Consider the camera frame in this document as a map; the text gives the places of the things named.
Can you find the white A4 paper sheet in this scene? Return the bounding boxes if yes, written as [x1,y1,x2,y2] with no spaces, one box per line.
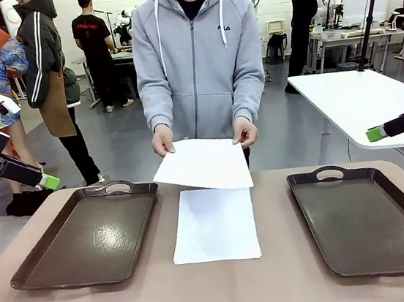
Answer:
[148,132,255,200]

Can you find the person's right forearm grey sleeve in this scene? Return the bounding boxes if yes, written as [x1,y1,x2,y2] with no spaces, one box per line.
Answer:
[136,72,176,135]

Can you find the person's left forearm grey sleeve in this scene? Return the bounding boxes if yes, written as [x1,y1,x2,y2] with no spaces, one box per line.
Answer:
[226,60,271,126]

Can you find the person's right hand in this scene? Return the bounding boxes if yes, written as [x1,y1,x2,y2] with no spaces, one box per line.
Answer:
[149,121,177,158]

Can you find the person's left hand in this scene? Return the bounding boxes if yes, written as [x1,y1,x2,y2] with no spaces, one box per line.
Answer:
[229,115,261,151]

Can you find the black bag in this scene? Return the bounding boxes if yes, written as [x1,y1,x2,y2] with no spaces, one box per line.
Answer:
[3,186,58,219]

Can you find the black tripod pole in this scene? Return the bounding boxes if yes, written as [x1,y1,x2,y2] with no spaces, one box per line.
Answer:
[347,0,394,73]

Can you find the grey workbench table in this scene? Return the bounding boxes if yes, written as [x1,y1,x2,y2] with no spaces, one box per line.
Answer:
[307,19,404,75]

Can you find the brown plastic serving tray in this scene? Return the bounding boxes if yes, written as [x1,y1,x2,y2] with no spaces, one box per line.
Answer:
[285,156,404,289]
[0,174,171,297]

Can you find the person in dark striped jacket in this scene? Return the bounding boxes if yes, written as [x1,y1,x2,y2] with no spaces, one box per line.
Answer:
[12,0,106,193]

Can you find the white rounded plastic shell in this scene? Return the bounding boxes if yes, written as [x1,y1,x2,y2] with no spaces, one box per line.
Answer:
[0,0,22,36]

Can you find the standing person in black clothes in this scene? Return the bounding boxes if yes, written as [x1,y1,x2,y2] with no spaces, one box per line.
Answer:
[274,0,332,96]

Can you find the black backpack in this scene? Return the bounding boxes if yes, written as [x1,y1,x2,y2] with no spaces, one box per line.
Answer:
[264,32,291,66]

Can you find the person in black printed t-shirt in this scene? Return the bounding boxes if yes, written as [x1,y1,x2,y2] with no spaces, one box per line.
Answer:
[68,0,136,117]

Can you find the black trousers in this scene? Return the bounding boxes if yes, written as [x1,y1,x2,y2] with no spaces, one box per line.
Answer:
[242,146,253,169]

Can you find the grey zip hoodie torso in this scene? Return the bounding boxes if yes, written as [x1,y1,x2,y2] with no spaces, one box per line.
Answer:
[126,0,273,151]

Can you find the white A4 paper stack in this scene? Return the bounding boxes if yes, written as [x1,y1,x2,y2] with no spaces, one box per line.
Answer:
[165,182,263,269]

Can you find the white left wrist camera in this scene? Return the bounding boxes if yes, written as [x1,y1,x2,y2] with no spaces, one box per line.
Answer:
[0,92,22,117]

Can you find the beige box frame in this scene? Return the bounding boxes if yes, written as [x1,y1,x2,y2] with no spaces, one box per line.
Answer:
[265,18,286,37]

